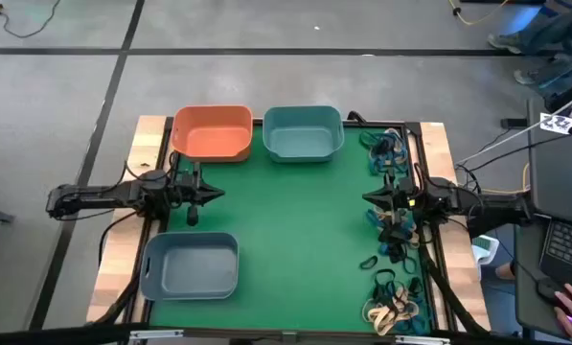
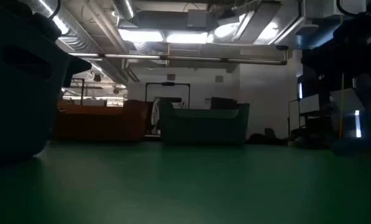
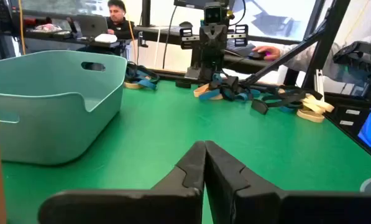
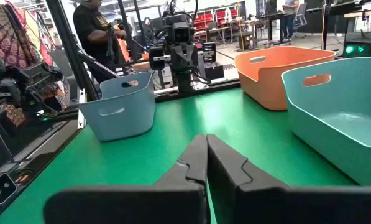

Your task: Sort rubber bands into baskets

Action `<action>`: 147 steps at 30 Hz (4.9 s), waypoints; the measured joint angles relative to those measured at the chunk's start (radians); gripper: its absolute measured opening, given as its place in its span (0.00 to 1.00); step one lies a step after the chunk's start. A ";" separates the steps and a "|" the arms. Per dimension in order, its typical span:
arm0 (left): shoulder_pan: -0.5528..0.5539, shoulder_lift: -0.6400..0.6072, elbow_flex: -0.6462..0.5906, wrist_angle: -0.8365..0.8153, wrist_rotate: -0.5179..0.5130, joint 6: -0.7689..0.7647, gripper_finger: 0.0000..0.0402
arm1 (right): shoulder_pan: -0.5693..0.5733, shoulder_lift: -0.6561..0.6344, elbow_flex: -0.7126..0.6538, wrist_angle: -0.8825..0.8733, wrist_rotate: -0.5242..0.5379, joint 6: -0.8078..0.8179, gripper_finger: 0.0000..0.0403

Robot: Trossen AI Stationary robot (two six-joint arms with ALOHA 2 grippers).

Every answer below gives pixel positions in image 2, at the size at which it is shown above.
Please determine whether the orange plastic basket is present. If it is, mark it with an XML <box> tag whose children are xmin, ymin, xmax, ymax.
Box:
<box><xmin>53</xmin><ymin>98</ymin><xmax>149</xmax><ymax>143</ymax></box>

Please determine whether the ceiling light panel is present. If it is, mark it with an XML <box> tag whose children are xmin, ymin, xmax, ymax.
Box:
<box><xmin>118</xmin><ymin>29</ymin><xmax>165</xmax><ymax>43</ymax></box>
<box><xmin>165</xmin><ymin>32</ymin><xmax>209</xmax><ymax>45</ymax></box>

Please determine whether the blue-grey plastic basket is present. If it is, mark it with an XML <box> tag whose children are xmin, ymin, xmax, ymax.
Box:
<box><xmin>0</xmin><ymin>0</ymin><xmax>71</xmax><ymax>161</ymax></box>

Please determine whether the white hanging cloth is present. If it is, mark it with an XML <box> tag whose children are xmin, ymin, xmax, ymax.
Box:
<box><xmin>150</xmin><ymin>98</ymin><xmax>161</xmax><ymax>126</ymax></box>

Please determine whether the long metal ceiling pipe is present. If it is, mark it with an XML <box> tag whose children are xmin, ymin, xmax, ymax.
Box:
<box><xmin>67</xmin><ymin>52</ymin><xmax>288</xmax><ymax>66</ymax></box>

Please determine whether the grey ceiling box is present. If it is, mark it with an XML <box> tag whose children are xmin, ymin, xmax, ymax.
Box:
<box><xmin>186</xmin><ymin>8</ymin><xmax>208</xmax><ymax>29</ymax></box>

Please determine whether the teal plastic basket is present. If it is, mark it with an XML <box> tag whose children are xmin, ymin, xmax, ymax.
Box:
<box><xmin>158</xmin><ymin>99</ymin><xmax>251</xmax><ymax>146</ymax></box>

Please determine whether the black monitor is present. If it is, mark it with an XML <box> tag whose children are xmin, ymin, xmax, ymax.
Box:
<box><xmin>210</xmin><ymin>96</ymin><xmax>239</xmax><ymax>110</ymax></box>

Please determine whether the green table mat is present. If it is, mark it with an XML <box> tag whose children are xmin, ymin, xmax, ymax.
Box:
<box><xmin>0</xmin><ymin>139</ymin><xmax>371</xmax><ymax>224</ymax></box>

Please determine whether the white panel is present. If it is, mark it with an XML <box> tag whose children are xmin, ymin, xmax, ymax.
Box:
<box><xmin>298</xmin><ymin>93</ymin><xmax>321</xmax><ymax>114</ymax></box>

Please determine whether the blue ceiling beam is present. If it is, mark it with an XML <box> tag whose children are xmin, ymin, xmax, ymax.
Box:
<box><xmin>292</xmin><ymin>18</ymin><xmax>343</xmax><ymax>50</ymax></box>

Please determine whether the grey panel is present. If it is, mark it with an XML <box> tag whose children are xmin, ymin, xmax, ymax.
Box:
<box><xmin>329</xmin><ymin>88</ymin><xmax>366</xmax><ymax>113</ymax></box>

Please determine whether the ribbed silver ventilation duct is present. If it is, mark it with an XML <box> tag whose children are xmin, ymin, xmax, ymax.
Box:
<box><xmin>20</xmin><ymin>0</ymin><xmax>130</xmax><ymax>85</ymax></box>

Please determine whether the black metal frame stand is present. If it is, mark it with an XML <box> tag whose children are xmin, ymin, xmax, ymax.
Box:
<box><xmin>144</xmin><ymin>82</ymin><xmax>191</xmax><ymax>110</ymax></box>
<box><xmin>63</xmin><ymin>77</ymin><xmax>86</xmax><ymax>106</ymax></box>

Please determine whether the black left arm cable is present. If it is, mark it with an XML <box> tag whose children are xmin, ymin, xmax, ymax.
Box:
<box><xmin>48</xmin><ymin>0</ymin><xmax>62</xmax><ymax>20</ymax></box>

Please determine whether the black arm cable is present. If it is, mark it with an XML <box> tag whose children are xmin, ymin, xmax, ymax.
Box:
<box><xmin>48</xmin><ymin>0</ymin><xmax>62</xmax><ymax>20</ymax></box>
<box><xmin>336</xmin><ymin>0</ymin><xmax>368</xmax><ymax>18</ymax></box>

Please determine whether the round silver ventilation duct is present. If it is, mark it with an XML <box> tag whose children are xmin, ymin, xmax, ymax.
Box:
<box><xmin>112</xmin><ymin>0</ymin><xmax>135</xmax><ymax>20</ymax></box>

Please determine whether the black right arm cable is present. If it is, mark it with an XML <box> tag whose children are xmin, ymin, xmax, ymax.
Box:
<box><xmin>336</xmin><ymin>0</ymin><xmax>368</xmax><ymax>18</ymax></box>

